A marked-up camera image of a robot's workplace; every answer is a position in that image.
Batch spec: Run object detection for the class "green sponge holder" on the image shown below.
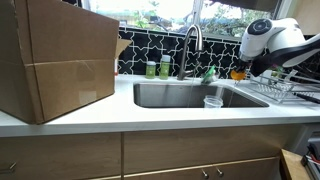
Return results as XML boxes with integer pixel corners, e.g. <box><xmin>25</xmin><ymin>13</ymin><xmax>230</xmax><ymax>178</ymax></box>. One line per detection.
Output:
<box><xmin>200</xmin><ymin>64</ymin><xmax>218</xmax><ymax>84</ymax></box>

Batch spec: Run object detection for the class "clear plastic cup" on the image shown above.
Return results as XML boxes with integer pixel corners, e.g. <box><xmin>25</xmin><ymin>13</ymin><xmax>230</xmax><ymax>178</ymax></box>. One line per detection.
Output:
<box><xmin>203</xmin><ymin>94</ymin><xmax>224</xmax><ymax>110</ymax></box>

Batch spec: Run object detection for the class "steel spoon with black handle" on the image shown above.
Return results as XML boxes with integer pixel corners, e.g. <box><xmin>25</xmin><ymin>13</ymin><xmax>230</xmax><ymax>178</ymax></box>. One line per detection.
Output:
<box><xmin>293</xmin><ymin>92</ymin><xmax>320</xmax><ymax>105</ymax></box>

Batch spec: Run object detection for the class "stainless steel sink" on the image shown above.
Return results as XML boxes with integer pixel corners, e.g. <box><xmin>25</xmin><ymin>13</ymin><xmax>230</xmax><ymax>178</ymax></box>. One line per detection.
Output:
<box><xmin>133</xmin><ymin>82</ymin><xmax>270</xmax><ymax>109</ymax></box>

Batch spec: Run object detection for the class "robot base mounting frame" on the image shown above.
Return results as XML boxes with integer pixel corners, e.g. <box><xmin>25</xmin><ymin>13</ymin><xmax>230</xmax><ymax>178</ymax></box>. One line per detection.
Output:
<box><xmin>301</xmin><ymin>131</ymin><xmax>320</xmax><ymax>180</ymax></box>

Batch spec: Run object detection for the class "orange plastic bowl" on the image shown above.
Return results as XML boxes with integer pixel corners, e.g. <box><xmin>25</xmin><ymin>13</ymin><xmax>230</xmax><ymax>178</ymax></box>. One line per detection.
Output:
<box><xmin>230</xmin><ymin>69</ymin><xmax>248</xmax><ymax>82</ymax></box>

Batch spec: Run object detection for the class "curved steel kitchen faucet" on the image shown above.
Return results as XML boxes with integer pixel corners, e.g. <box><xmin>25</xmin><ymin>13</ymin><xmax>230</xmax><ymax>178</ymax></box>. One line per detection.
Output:
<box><xmin>176</xmin><ymin>24</ymin><xmax>204</xmax><ymax>81</ymax></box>

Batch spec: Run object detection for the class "wooden kitchen cabinet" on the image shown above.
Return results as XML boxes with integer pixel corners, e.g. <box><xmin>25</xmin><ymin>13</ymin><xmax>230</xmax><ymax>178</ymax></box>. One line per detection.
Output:
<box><xmin>0</xmin><ymin>123</ymin><xmax>301</xmax><ymax>180</ymax></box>

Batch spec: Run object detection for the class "metal drawer handle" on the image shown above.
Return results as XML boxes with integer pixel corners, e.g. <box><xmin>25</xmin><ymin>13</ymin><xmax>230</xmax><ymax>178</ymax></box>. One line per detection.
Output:
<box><xmin>0</xmin><ymin>161</ymin><xmax>18</xmax><ymax>175</ymax></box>

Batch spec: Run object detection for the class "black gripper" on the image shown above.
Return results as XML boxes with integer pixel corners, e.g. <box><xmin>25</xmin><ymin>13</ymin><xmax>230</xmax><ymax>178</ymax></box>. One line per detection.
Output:
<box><xmin>233</xmin><ymin>57</ymin><xmax>255</xmax><ymax>76</ymax></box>

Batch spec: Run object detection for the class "brown cardboard box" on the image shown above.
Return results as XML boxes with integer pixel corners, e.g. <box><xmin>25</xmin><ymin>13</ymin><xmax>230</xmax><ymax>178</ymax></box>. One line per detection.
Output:
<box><xmin>0</xmin><ymin>0</ymin><xmax>133</xmax><ymax>125</ymax></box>

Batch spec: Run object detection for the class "wooden platform board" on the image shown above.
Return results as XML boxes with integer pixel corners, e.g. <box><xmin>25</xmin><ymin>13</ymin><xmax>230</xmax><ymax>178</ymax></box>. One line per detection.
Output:
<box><xmin>279</xmin><ymin>148</ymin><xmax>313</xmax><ymax>180</ymax></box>

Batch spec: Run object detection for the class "metal wire dish rack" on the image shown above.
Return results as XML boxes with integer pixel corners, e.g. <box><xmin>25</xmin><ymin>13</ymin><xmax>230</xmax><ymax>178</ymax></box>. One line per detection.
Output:
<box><xmin>248</xmin><ymin>69</ymin><xmax>320</xmax><ymax>105</ymax></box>

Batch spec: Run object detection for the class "short green soap bottle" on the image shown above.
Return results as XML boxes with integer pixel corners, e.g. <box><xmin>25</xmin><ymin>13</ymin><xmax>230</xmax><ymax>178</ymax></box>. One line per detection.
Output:
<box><xmin>145</xmin><ymin>60</ymin><xmax>157</xmax><ymax>80</ymax></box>

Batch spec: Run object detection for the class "tall green soap bottle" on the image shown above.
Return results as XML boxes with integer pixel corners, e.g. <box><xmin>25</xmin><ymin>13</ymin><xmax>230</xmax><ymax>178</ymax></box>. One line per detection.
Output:
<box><xmin>159</xmin><ymin>54</ymin><xmax>172</xmax><ymax>81</ymax></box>

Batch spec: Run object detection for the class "kitchen window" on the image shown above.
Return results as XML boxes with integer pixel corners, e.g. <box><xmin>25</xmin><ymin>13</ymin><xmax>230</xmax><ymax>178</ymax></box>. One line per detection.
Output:
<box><xmin>81</xmin><ymin>0</ymin><xmax>284</xmax><ymax>38</ymax></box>

